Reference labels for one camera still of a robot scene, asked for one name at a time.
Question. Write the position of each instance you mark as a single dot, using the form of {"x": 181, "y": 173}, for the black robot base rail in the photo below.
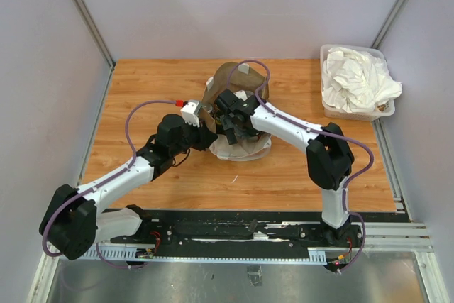
{"x": 243, "y": 236}

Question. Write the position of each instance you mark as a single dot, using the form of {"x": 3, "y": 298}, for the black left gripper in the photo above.
{"x": 206, "y": 137}

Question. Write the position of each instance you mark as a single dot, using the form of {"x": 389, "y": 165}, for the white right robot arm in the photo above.
{"x": 329, "y": 158}

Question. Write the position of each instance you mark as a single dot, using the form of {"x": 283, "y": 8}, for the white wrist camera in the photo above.
{"x": 190, "y": 112}
{"x": 243, "y": 94}

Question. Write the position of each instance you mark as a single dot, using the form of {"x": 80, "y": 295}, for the aluminium frame post right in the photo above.
{"x": 388, "y": 24}

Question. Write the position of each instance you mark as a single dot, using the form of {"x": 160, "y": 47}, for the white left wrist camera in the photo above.
{"x": 190, "y": 112}

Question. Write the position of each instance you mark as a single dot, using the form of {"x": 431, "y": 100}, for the white crumpled cloth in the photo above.
{"x": 358, "y": 81}

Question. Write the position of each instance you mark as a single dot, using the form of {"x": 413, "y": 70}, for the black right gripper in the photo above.
{"x": 228, "y": 125}

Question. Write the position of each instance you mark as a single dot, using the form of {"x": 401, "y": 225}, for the aluminium frame post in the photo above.
{"x": 388, "y": 24}
{"x": 89, "y": 22}

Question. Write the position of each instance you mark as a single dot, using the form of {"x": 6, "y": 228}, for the white plastic basket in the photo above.
{"x": 354, "y": 83}

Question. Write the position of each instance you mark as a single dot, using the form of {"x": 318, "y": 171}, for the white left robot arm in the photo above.
{"x": 73, "y": 219}

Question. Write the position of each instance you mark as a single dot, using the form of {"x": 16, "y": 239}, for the burlap canvas tote bag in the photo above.
{"x": 235, "y": 77}

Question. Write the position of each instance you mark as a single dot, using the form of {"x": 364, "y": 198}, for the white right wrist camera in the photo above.
{"x": 243, "y": 94}

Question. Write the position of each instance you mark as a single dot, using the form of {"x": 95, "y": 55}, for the aluminium frame post left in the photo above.
{"x": 89, "y": 22}

